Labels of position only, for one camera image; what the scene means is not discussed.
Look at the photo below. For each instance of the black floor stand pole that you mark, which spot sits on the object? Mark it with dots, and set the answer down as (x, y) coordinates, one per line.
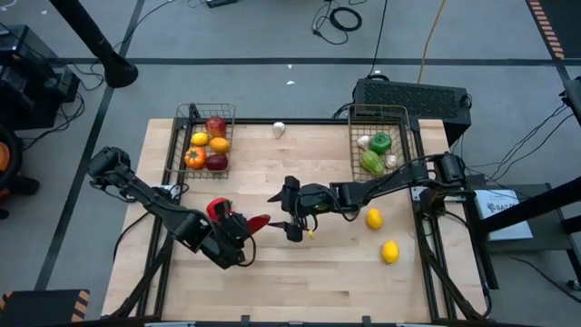
(91, 36)

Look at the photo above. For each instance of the black floor equipment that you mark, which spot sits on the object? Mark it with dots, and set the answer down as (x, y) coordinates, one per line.
(27, 82)

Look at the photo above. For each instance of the black computer tower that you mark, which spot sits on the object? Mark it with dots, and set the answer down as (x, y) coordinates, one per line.
(408, 100)

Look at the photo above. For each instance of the black power strip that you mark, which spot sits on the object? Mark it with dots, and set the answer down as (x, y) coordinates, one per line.
(222, 2)

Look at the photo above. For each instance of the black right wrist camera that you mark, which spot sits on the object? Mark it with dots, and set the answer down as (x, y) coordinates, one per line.
(318, 197)

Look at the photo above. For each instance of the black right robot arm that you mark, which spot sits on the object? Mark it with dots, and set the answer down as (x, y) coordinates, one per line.
(386, 181)

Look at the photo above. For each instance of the yellow lemon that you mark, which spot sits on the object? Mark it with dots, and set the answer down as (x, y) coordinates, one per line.
(374, 219)
(199, 139)
(390, 252)

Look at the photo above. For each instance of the white garlic bulb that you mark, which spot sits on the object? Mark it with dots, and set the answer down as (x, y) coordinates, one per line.
(363, 141)
(390, 161)
(278, 129)

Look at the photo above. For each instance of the black mat striped edge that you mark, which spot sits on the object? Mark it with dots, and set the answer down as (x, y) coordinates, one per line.
(41, 309)
(563, 22)

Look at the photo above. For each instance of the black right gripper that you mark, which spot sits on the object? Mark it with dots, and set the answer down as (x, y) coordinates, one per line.
(297, 211)

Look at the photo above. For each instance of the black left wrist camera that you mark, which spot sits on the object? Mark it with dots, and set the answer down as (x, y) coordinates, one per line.
(223, 258)

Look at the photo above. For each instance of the black equipment cart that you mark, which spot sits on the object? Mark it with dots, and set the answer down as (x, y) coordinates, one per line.
(549, 243)

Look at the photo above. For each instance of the light green bell pepper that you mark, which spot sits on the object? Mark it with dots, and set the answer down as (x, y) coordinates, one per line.
(372, 162)

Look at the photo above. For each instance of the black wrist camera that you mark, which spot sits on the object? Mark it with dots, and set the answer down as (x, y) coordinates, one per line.
(318, 197)
(223, 258)

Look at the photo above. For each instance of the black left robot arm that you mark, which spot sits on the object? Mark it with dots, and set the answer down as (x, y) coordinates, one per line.
(150, 200)

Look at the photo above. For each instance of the red yellow apple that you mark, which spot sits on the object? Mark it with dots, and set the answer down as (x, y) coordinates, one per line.
(215, 127)

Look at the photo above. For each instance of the black orange floor machine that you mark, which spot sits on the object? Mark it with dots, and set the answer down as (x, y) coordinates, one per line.
(18, 181)

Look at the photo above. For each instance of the orange tomato green stem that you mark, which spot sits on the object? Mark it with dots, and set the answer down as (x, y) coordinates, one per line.
(195, 158)

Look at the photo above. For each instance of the white arm base bracket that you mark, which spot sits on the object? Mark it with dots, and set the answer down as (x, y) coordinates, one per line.
(421, 193)
(165, 191)

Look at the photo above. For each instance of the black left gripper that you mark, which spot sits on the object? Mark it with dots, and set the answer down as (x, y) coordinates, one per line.
(219, 235)

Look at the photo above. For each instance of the white printed paper sheet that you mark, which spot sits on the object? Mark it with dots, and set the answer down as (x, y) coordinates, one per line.
(504, 220)

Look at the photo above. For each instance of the red bell pepper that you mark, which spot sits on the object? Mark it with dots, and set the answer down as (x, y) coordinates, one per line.
(211, 208)

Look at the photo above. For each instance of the black table frame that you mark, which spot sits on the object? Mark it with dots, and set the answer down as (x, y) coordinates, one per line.
(318, 121)

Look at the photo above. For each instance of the orange citrus fruit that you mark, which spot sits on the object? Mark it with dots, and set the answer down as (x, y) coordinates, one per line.
(219, 145)

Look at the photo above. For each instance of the dark red apple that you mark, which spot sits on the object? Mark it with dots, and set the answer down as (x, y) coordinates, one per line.
(217, 162)

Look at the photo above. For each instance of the red chili pepper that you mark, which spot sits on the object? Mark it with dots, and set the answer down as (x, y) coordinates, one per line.
(259, 223)

